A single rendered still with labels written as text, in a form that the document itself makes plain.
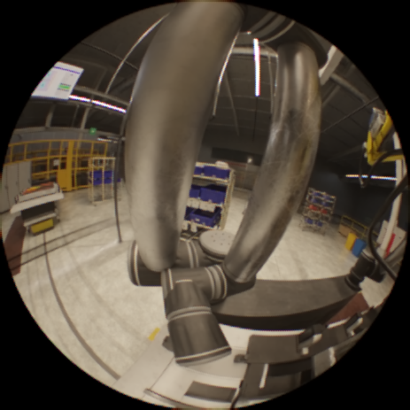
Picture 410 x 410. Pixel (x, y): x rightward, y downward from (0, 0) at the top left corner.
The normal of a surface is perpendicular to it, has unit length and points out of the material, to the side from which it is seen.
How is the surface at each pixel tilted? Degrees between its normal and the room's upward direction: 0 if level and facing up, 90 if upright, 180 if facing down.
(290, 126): 94
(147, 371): 0
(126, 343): 0
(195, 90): 109
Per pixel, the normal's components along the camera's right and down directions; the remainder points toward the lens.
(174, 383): 0.15, -0.95
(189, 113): 0.66, 0.57
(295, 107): -0.69, 0.17
